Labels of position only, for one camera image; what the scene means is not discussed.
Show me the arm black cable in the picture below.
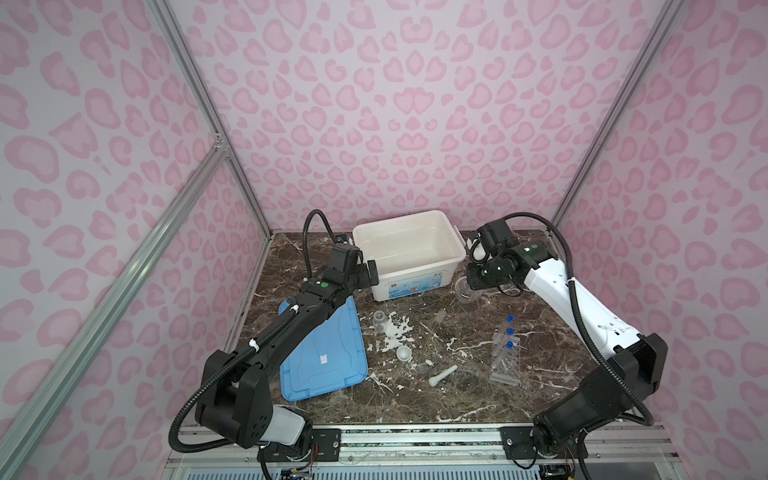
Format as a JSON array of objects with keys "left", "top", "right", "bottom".
[
  {"left": 500, "top": 211, "right": 655, "bottom": 427},
  {"left": 167, "top": 208, "right": 349, "bottom": 454}
]

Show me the white plastic storage bin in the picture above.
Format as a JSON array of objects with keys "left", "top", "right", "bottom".
[{"left": 352, "top": 210, "right": 467, "bottom": 302}]

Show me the blue-capped test tube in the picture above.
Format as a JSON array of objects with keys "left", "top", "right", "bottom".
[
  {"left": 492, "top": 342, "right": 518, "bottom": 371},
  {"left": 494, "top": 315, "right": 515, "bottom": 342},
  {"left": 493, "top": 326, "right": 515, "bottom": 351}
]

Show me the clear plastic test tube rack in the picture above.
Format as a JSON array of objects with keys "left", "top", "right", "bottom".
[{"left": 490, "top": 332, "right": 520, "bottom": 386}]

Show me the white ceramic pestle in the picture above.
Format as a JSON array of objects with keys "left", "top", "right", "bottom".
[{"left": 428, "top": 365, "right": 458, "bottom": 388}]

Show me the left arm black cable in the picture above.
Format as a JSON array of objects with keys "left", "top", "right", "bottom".
[{"left": 167, "top": 208, "right": 349, "bottom": 454}]

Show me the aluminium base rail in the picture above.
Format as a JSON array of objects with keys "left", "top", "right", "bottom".
[{"left": 161, "top": 422, "right": 685, "bottom": 480}]

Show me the blue plastic bin lid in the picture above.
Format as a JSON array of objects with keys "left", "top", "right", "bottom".
[{"left": 280, "top": 297, "right": 368, "bottom": 402}]

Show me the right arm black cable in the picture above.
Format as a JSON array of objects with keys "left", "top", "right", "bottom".
[{"left": 500, "top": 211, "right": 655, "bottom": 427}]

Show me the small clear glass bottle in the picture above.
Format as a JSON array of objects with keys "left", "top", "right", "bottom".
[{"left": 372, "top": 310, "right": 389, "bottom": 333}]

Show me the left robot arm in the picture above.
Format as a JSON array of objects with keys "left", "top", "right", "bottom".
[{"left": 193, "top": 243, "right": 379, "bottom": 448}]

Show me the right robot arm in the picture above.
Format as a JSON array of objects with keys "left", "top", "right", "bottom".
[{"left": 466, "top": 215, "right": 668, "bottom": 456}]

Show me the clear round-bottom flask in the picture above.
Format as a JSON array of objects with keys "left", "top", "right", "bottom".
[{"left": 453, "top": 276, "right": 481, "bottom": 304}]

